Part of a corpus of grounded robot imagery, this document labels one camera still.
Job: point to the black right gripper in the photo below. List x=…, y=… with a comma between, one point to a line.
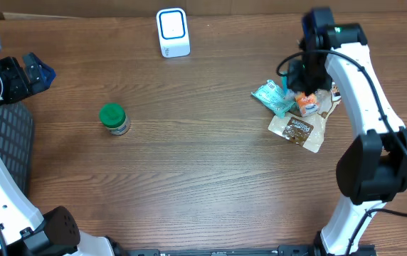
x=295, y=82

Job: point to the small teal snack packet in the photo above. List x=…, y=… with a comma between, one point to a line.
x=284, y=85

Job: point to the large teal snack packet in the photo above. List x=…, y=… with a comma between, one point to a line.
x=274, y=98

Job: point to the beige brown snack pouch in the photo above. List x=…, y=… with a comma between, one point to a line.
x=308, y=131

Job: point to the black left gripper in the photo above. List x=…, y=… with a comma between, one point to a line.
x=40, y=77

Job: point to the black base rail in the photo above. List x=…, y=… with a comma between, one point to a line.
x=242, y=252

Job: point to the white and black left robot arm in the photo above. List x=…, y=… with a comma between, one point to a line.
x=24, y=230

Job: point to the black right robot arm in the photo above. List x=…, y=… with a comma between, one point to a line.
x=373, y=170

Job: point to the green lid jar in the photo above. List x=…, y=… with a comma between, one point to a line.
x=114, y=119

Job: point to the white barcode scanner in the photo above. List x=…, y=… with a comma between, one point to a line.
x=173, y=33

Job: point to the small orange snack packet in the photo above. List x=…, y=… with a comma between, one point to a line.
x=307, y=104

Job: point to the dark grey plastic basket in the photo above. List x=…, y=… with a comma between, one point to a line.
x=16, y=143

